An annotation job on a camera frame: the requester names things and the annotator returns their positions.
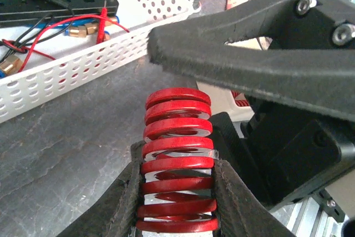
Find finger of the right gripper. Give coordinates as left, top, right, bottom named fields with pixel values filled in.
left=148, top=0, right=354, bottom=122

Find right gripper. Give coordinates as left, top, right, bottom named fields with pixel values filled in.
left=207, top=0, right=355, bottom=210

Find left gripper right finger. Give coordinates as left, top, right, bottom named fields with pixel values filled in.
left=213, top=159, right=294, bottom=236

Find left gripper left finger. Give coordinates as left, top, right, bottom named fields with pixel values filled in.
left=58, top=141, right=144, bottom=236

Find small red springs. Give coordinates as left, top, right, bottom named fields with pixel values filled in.
left=231, top=90, right=250, bottom=107

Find small white tray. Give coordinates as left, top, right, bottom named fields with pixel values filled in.
left=196, top=82, right=254, bottom=122

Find white perforated basket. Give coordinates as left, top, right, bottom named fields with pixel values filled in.
left=1, top=0, right=194, bottom=122

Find aluminium rail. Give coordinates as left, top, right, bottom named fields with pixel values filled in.
left=271, top=198, right=343, bottom=236

